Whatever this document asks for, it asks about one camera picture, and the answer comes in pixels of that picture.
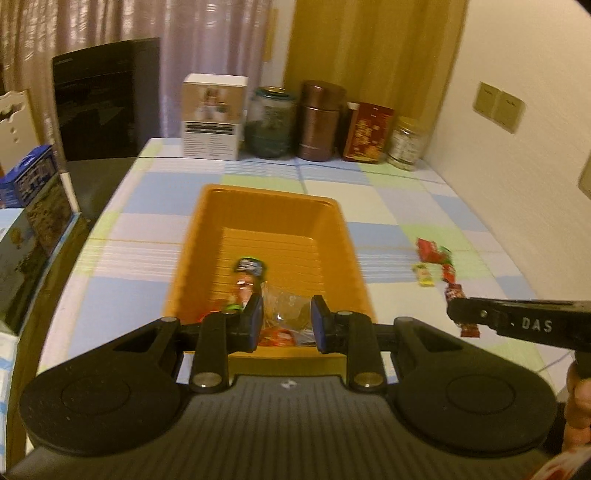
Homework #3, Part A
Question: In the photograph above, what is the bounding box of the red white object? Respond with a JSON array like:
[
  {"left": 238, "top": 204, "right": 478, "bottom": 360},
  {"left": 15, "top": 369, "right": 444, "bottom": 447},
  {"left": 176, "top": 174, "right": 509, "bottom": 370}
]
[{"left": 531, "top": 445, "right": 591, "bottom": 480}]

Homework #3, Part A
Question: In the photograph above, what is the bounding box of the white carved chair back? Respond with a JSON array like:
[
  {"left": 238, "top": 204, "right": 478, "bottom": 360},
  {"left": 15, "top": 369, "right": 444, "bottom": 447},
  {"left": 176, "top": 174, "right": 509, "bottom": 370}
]
[{"left": 0, "top": 90, "right": 42, "bottom": 174}]

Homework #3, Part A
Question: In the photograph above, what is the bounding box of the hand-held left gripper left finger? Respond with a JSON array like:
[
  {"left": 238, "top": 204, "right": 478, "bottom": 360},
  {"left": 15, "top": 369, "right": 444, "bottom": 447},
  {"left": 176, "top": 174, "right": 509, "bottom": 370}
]
[{"left": 98, "top": 293, "right": 265, "bottom": 394}]

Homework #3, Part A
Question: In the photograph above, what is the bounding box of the beige wall switch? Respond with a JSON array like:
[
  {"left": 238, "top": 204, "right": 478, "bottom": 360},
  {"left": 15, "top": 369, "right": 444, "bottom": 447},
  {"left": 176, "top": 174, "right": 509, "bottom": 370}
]
[
  {"left": 492, "top": 92, "right": 526, "bottom": 134},
  {"left": 473, "top": 82, "right": 499, "bottom": 123}
]

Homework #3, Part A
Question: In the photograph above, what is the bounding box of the black glossy panel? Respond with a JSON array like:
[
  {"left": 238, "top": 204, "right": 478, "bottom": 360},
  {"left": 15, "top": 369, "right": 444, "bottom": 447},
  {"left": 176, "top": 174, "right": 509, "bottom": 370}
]
[{"left": 51, "top": 38, "right": 162, "bottom": 162}]

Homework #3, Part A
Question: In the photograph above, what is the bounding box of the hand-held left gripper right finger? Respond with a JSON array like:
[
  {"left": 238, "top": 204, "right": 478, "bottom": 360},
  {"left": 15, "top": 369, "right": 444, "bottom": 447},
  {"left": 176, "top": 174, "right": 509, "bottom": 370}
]
[{"left": 311, "top": 294, "right": 468, "bottom": 394}]

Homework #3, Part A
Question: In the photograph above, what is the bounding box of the white blue carton box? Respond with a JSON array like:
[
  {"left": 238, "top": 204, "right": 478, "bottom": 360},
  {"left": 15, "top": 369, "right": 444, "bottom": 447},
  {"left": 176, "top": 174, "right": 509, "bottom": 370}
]
[{"left": 0, "top": 208, "right": 90, "bottom": 335}]

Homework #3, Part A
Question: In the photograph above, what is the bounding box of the green glass jar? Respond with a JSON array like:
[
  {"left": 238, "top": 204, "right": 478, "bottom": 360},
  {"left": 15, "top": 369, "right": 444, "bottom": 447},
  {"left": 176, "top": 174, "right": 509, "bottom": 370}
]
[{"left": 244, "top": 86, "right": 298, "bottom": 160}]

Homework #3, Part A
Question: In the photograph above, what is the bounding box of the white product box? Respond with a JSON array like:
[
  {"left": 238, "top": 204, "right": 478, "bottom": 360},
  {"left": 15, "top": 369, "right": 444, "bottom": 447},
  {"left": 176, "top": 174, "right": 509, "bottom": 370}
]
[{"left": 180, "top": 74, "right": 247, "bottom": 161}]

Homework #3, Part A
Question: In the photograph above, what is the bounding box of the beige wall socket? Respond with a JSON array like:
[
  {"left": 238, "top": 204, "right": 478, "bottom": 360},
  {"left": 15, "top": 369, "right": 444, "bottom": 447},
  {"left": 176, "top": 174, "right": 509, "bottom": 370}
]
[{"left": 578, "top": 154, "right": 591, "bottom": 200}]

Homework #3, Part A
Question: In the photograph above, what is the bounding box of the brown metal canister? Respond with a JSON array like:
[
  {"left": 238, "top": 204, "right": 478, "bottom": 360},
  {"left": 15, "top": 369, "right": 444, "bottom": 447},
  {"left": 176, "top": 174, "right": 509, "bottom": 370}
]
[{"left": 297, "top": 80, "right": 347, "bottom": 162}]

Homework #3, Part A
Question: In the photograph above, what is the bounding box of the blue milk carton box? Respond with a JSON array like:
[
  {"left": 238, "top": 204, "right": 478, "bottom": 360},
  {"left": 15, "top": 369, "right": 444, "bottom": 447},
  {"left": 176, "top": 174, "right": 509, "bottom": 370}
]
[{"left": 0, "top": 145, "right": 75, "bottom": 257}]

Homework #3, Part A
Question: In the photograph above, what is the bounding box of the pink sheer curtain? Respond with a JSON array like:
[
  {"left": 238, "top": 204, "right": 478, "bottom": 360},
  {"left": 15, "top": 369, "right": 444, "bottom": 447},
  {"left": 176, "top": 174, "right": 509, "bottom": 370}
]
[{"left": 0, "top": 0, "right": 296, "bottom": 139}]

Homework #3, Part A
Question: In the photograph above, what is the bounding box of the red gold printed box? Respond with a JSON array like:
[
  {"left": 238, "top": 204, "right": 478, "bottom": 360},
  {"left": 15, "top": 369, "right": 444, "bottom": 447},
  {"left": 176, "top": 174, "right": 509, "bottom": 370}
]
[{"left": 342, "top": 102, "right": 395, "bottom": 164}]

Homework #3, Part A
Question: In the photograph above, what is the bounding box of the person's right hand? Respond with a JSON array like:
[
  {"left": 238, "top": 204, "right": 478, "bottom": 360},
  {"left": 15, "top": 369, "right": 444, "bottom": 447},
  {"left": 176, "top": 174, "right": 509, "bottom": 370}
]
[{"left": 564, "top": 360, "right": 591, "bottom": 455}]

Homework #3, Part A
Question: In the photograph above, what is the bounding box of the green yellow candy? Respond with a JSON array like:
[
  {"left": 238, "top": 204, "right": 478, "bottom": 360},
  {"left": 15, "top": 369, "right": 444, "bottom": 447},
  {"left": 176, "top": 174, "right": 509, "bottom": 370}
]
[{"left": 412, "top": 263, "right": 435, "bottom": 288}]

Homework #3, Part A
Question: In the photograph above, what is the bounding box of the clear grey snack packet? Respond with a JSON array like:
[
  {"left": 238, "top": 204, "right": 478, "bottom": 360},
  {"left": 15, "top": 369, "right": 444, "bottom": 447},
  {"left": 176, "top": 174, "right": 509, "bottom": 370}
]
[{"left": 264, "top": 286, "right": 317, "bottom": 344}]

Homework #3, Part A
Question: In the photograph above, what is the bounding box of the orange plastic tray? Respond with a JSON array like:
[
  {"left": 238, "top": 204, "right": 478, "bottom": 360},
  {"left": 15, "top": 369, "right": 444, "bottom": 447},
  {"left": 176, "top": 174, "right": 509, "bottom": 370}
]
[{"left": 161, "top": 184, "right": 378, "bottom": 377}]

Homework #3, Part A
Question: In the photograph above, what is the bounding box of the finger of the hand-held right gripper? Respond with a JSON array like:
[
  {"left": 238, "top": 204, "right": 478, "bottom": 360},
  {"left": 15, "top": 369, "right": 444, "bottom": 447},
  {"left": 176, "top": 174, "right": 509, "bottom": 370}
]
[{"left": 445, "top": 298, "right": 509, "bottom": 337}]

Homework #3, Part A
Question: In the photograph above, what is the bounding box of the dark blue snack packet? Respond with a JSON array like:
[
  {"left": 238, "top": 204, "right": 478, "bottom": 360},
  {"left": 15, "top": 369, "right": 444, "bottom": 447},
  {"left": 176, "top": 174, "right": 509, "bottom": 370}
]
[{"left": 233, "top": 258, "right": 269, "bottom": 280}]

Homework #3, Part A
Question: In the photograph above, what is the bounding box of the clear plastic jar of nuts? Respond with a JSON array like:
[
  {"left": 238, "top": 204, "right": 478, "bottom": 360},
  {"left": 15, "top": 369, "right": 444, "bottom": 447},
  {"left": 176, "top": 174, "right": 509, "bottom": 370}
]
[{"left": 387, "top": 116, "right": 426, "bottom": 171}]

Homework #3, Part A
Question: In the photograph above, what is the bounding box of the checked tablecloth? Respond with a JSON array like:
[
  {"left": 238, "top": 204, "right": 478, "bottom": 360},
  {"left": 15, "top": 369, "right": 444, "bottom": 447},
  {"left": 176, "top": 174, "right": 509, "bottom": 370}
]
[{"left": 39, "top": 136, "right": 571, "bottom": 384}]

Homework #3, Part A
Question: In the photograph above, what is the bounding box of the yellow curtain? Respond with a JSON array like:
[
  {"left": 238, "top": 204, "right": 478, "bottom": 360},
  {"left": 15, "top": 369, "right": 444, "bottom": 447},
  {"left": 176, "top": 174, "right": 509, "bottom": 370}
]
[{"left": 284, "top": 0, "right": 469, "bottom": 139}]

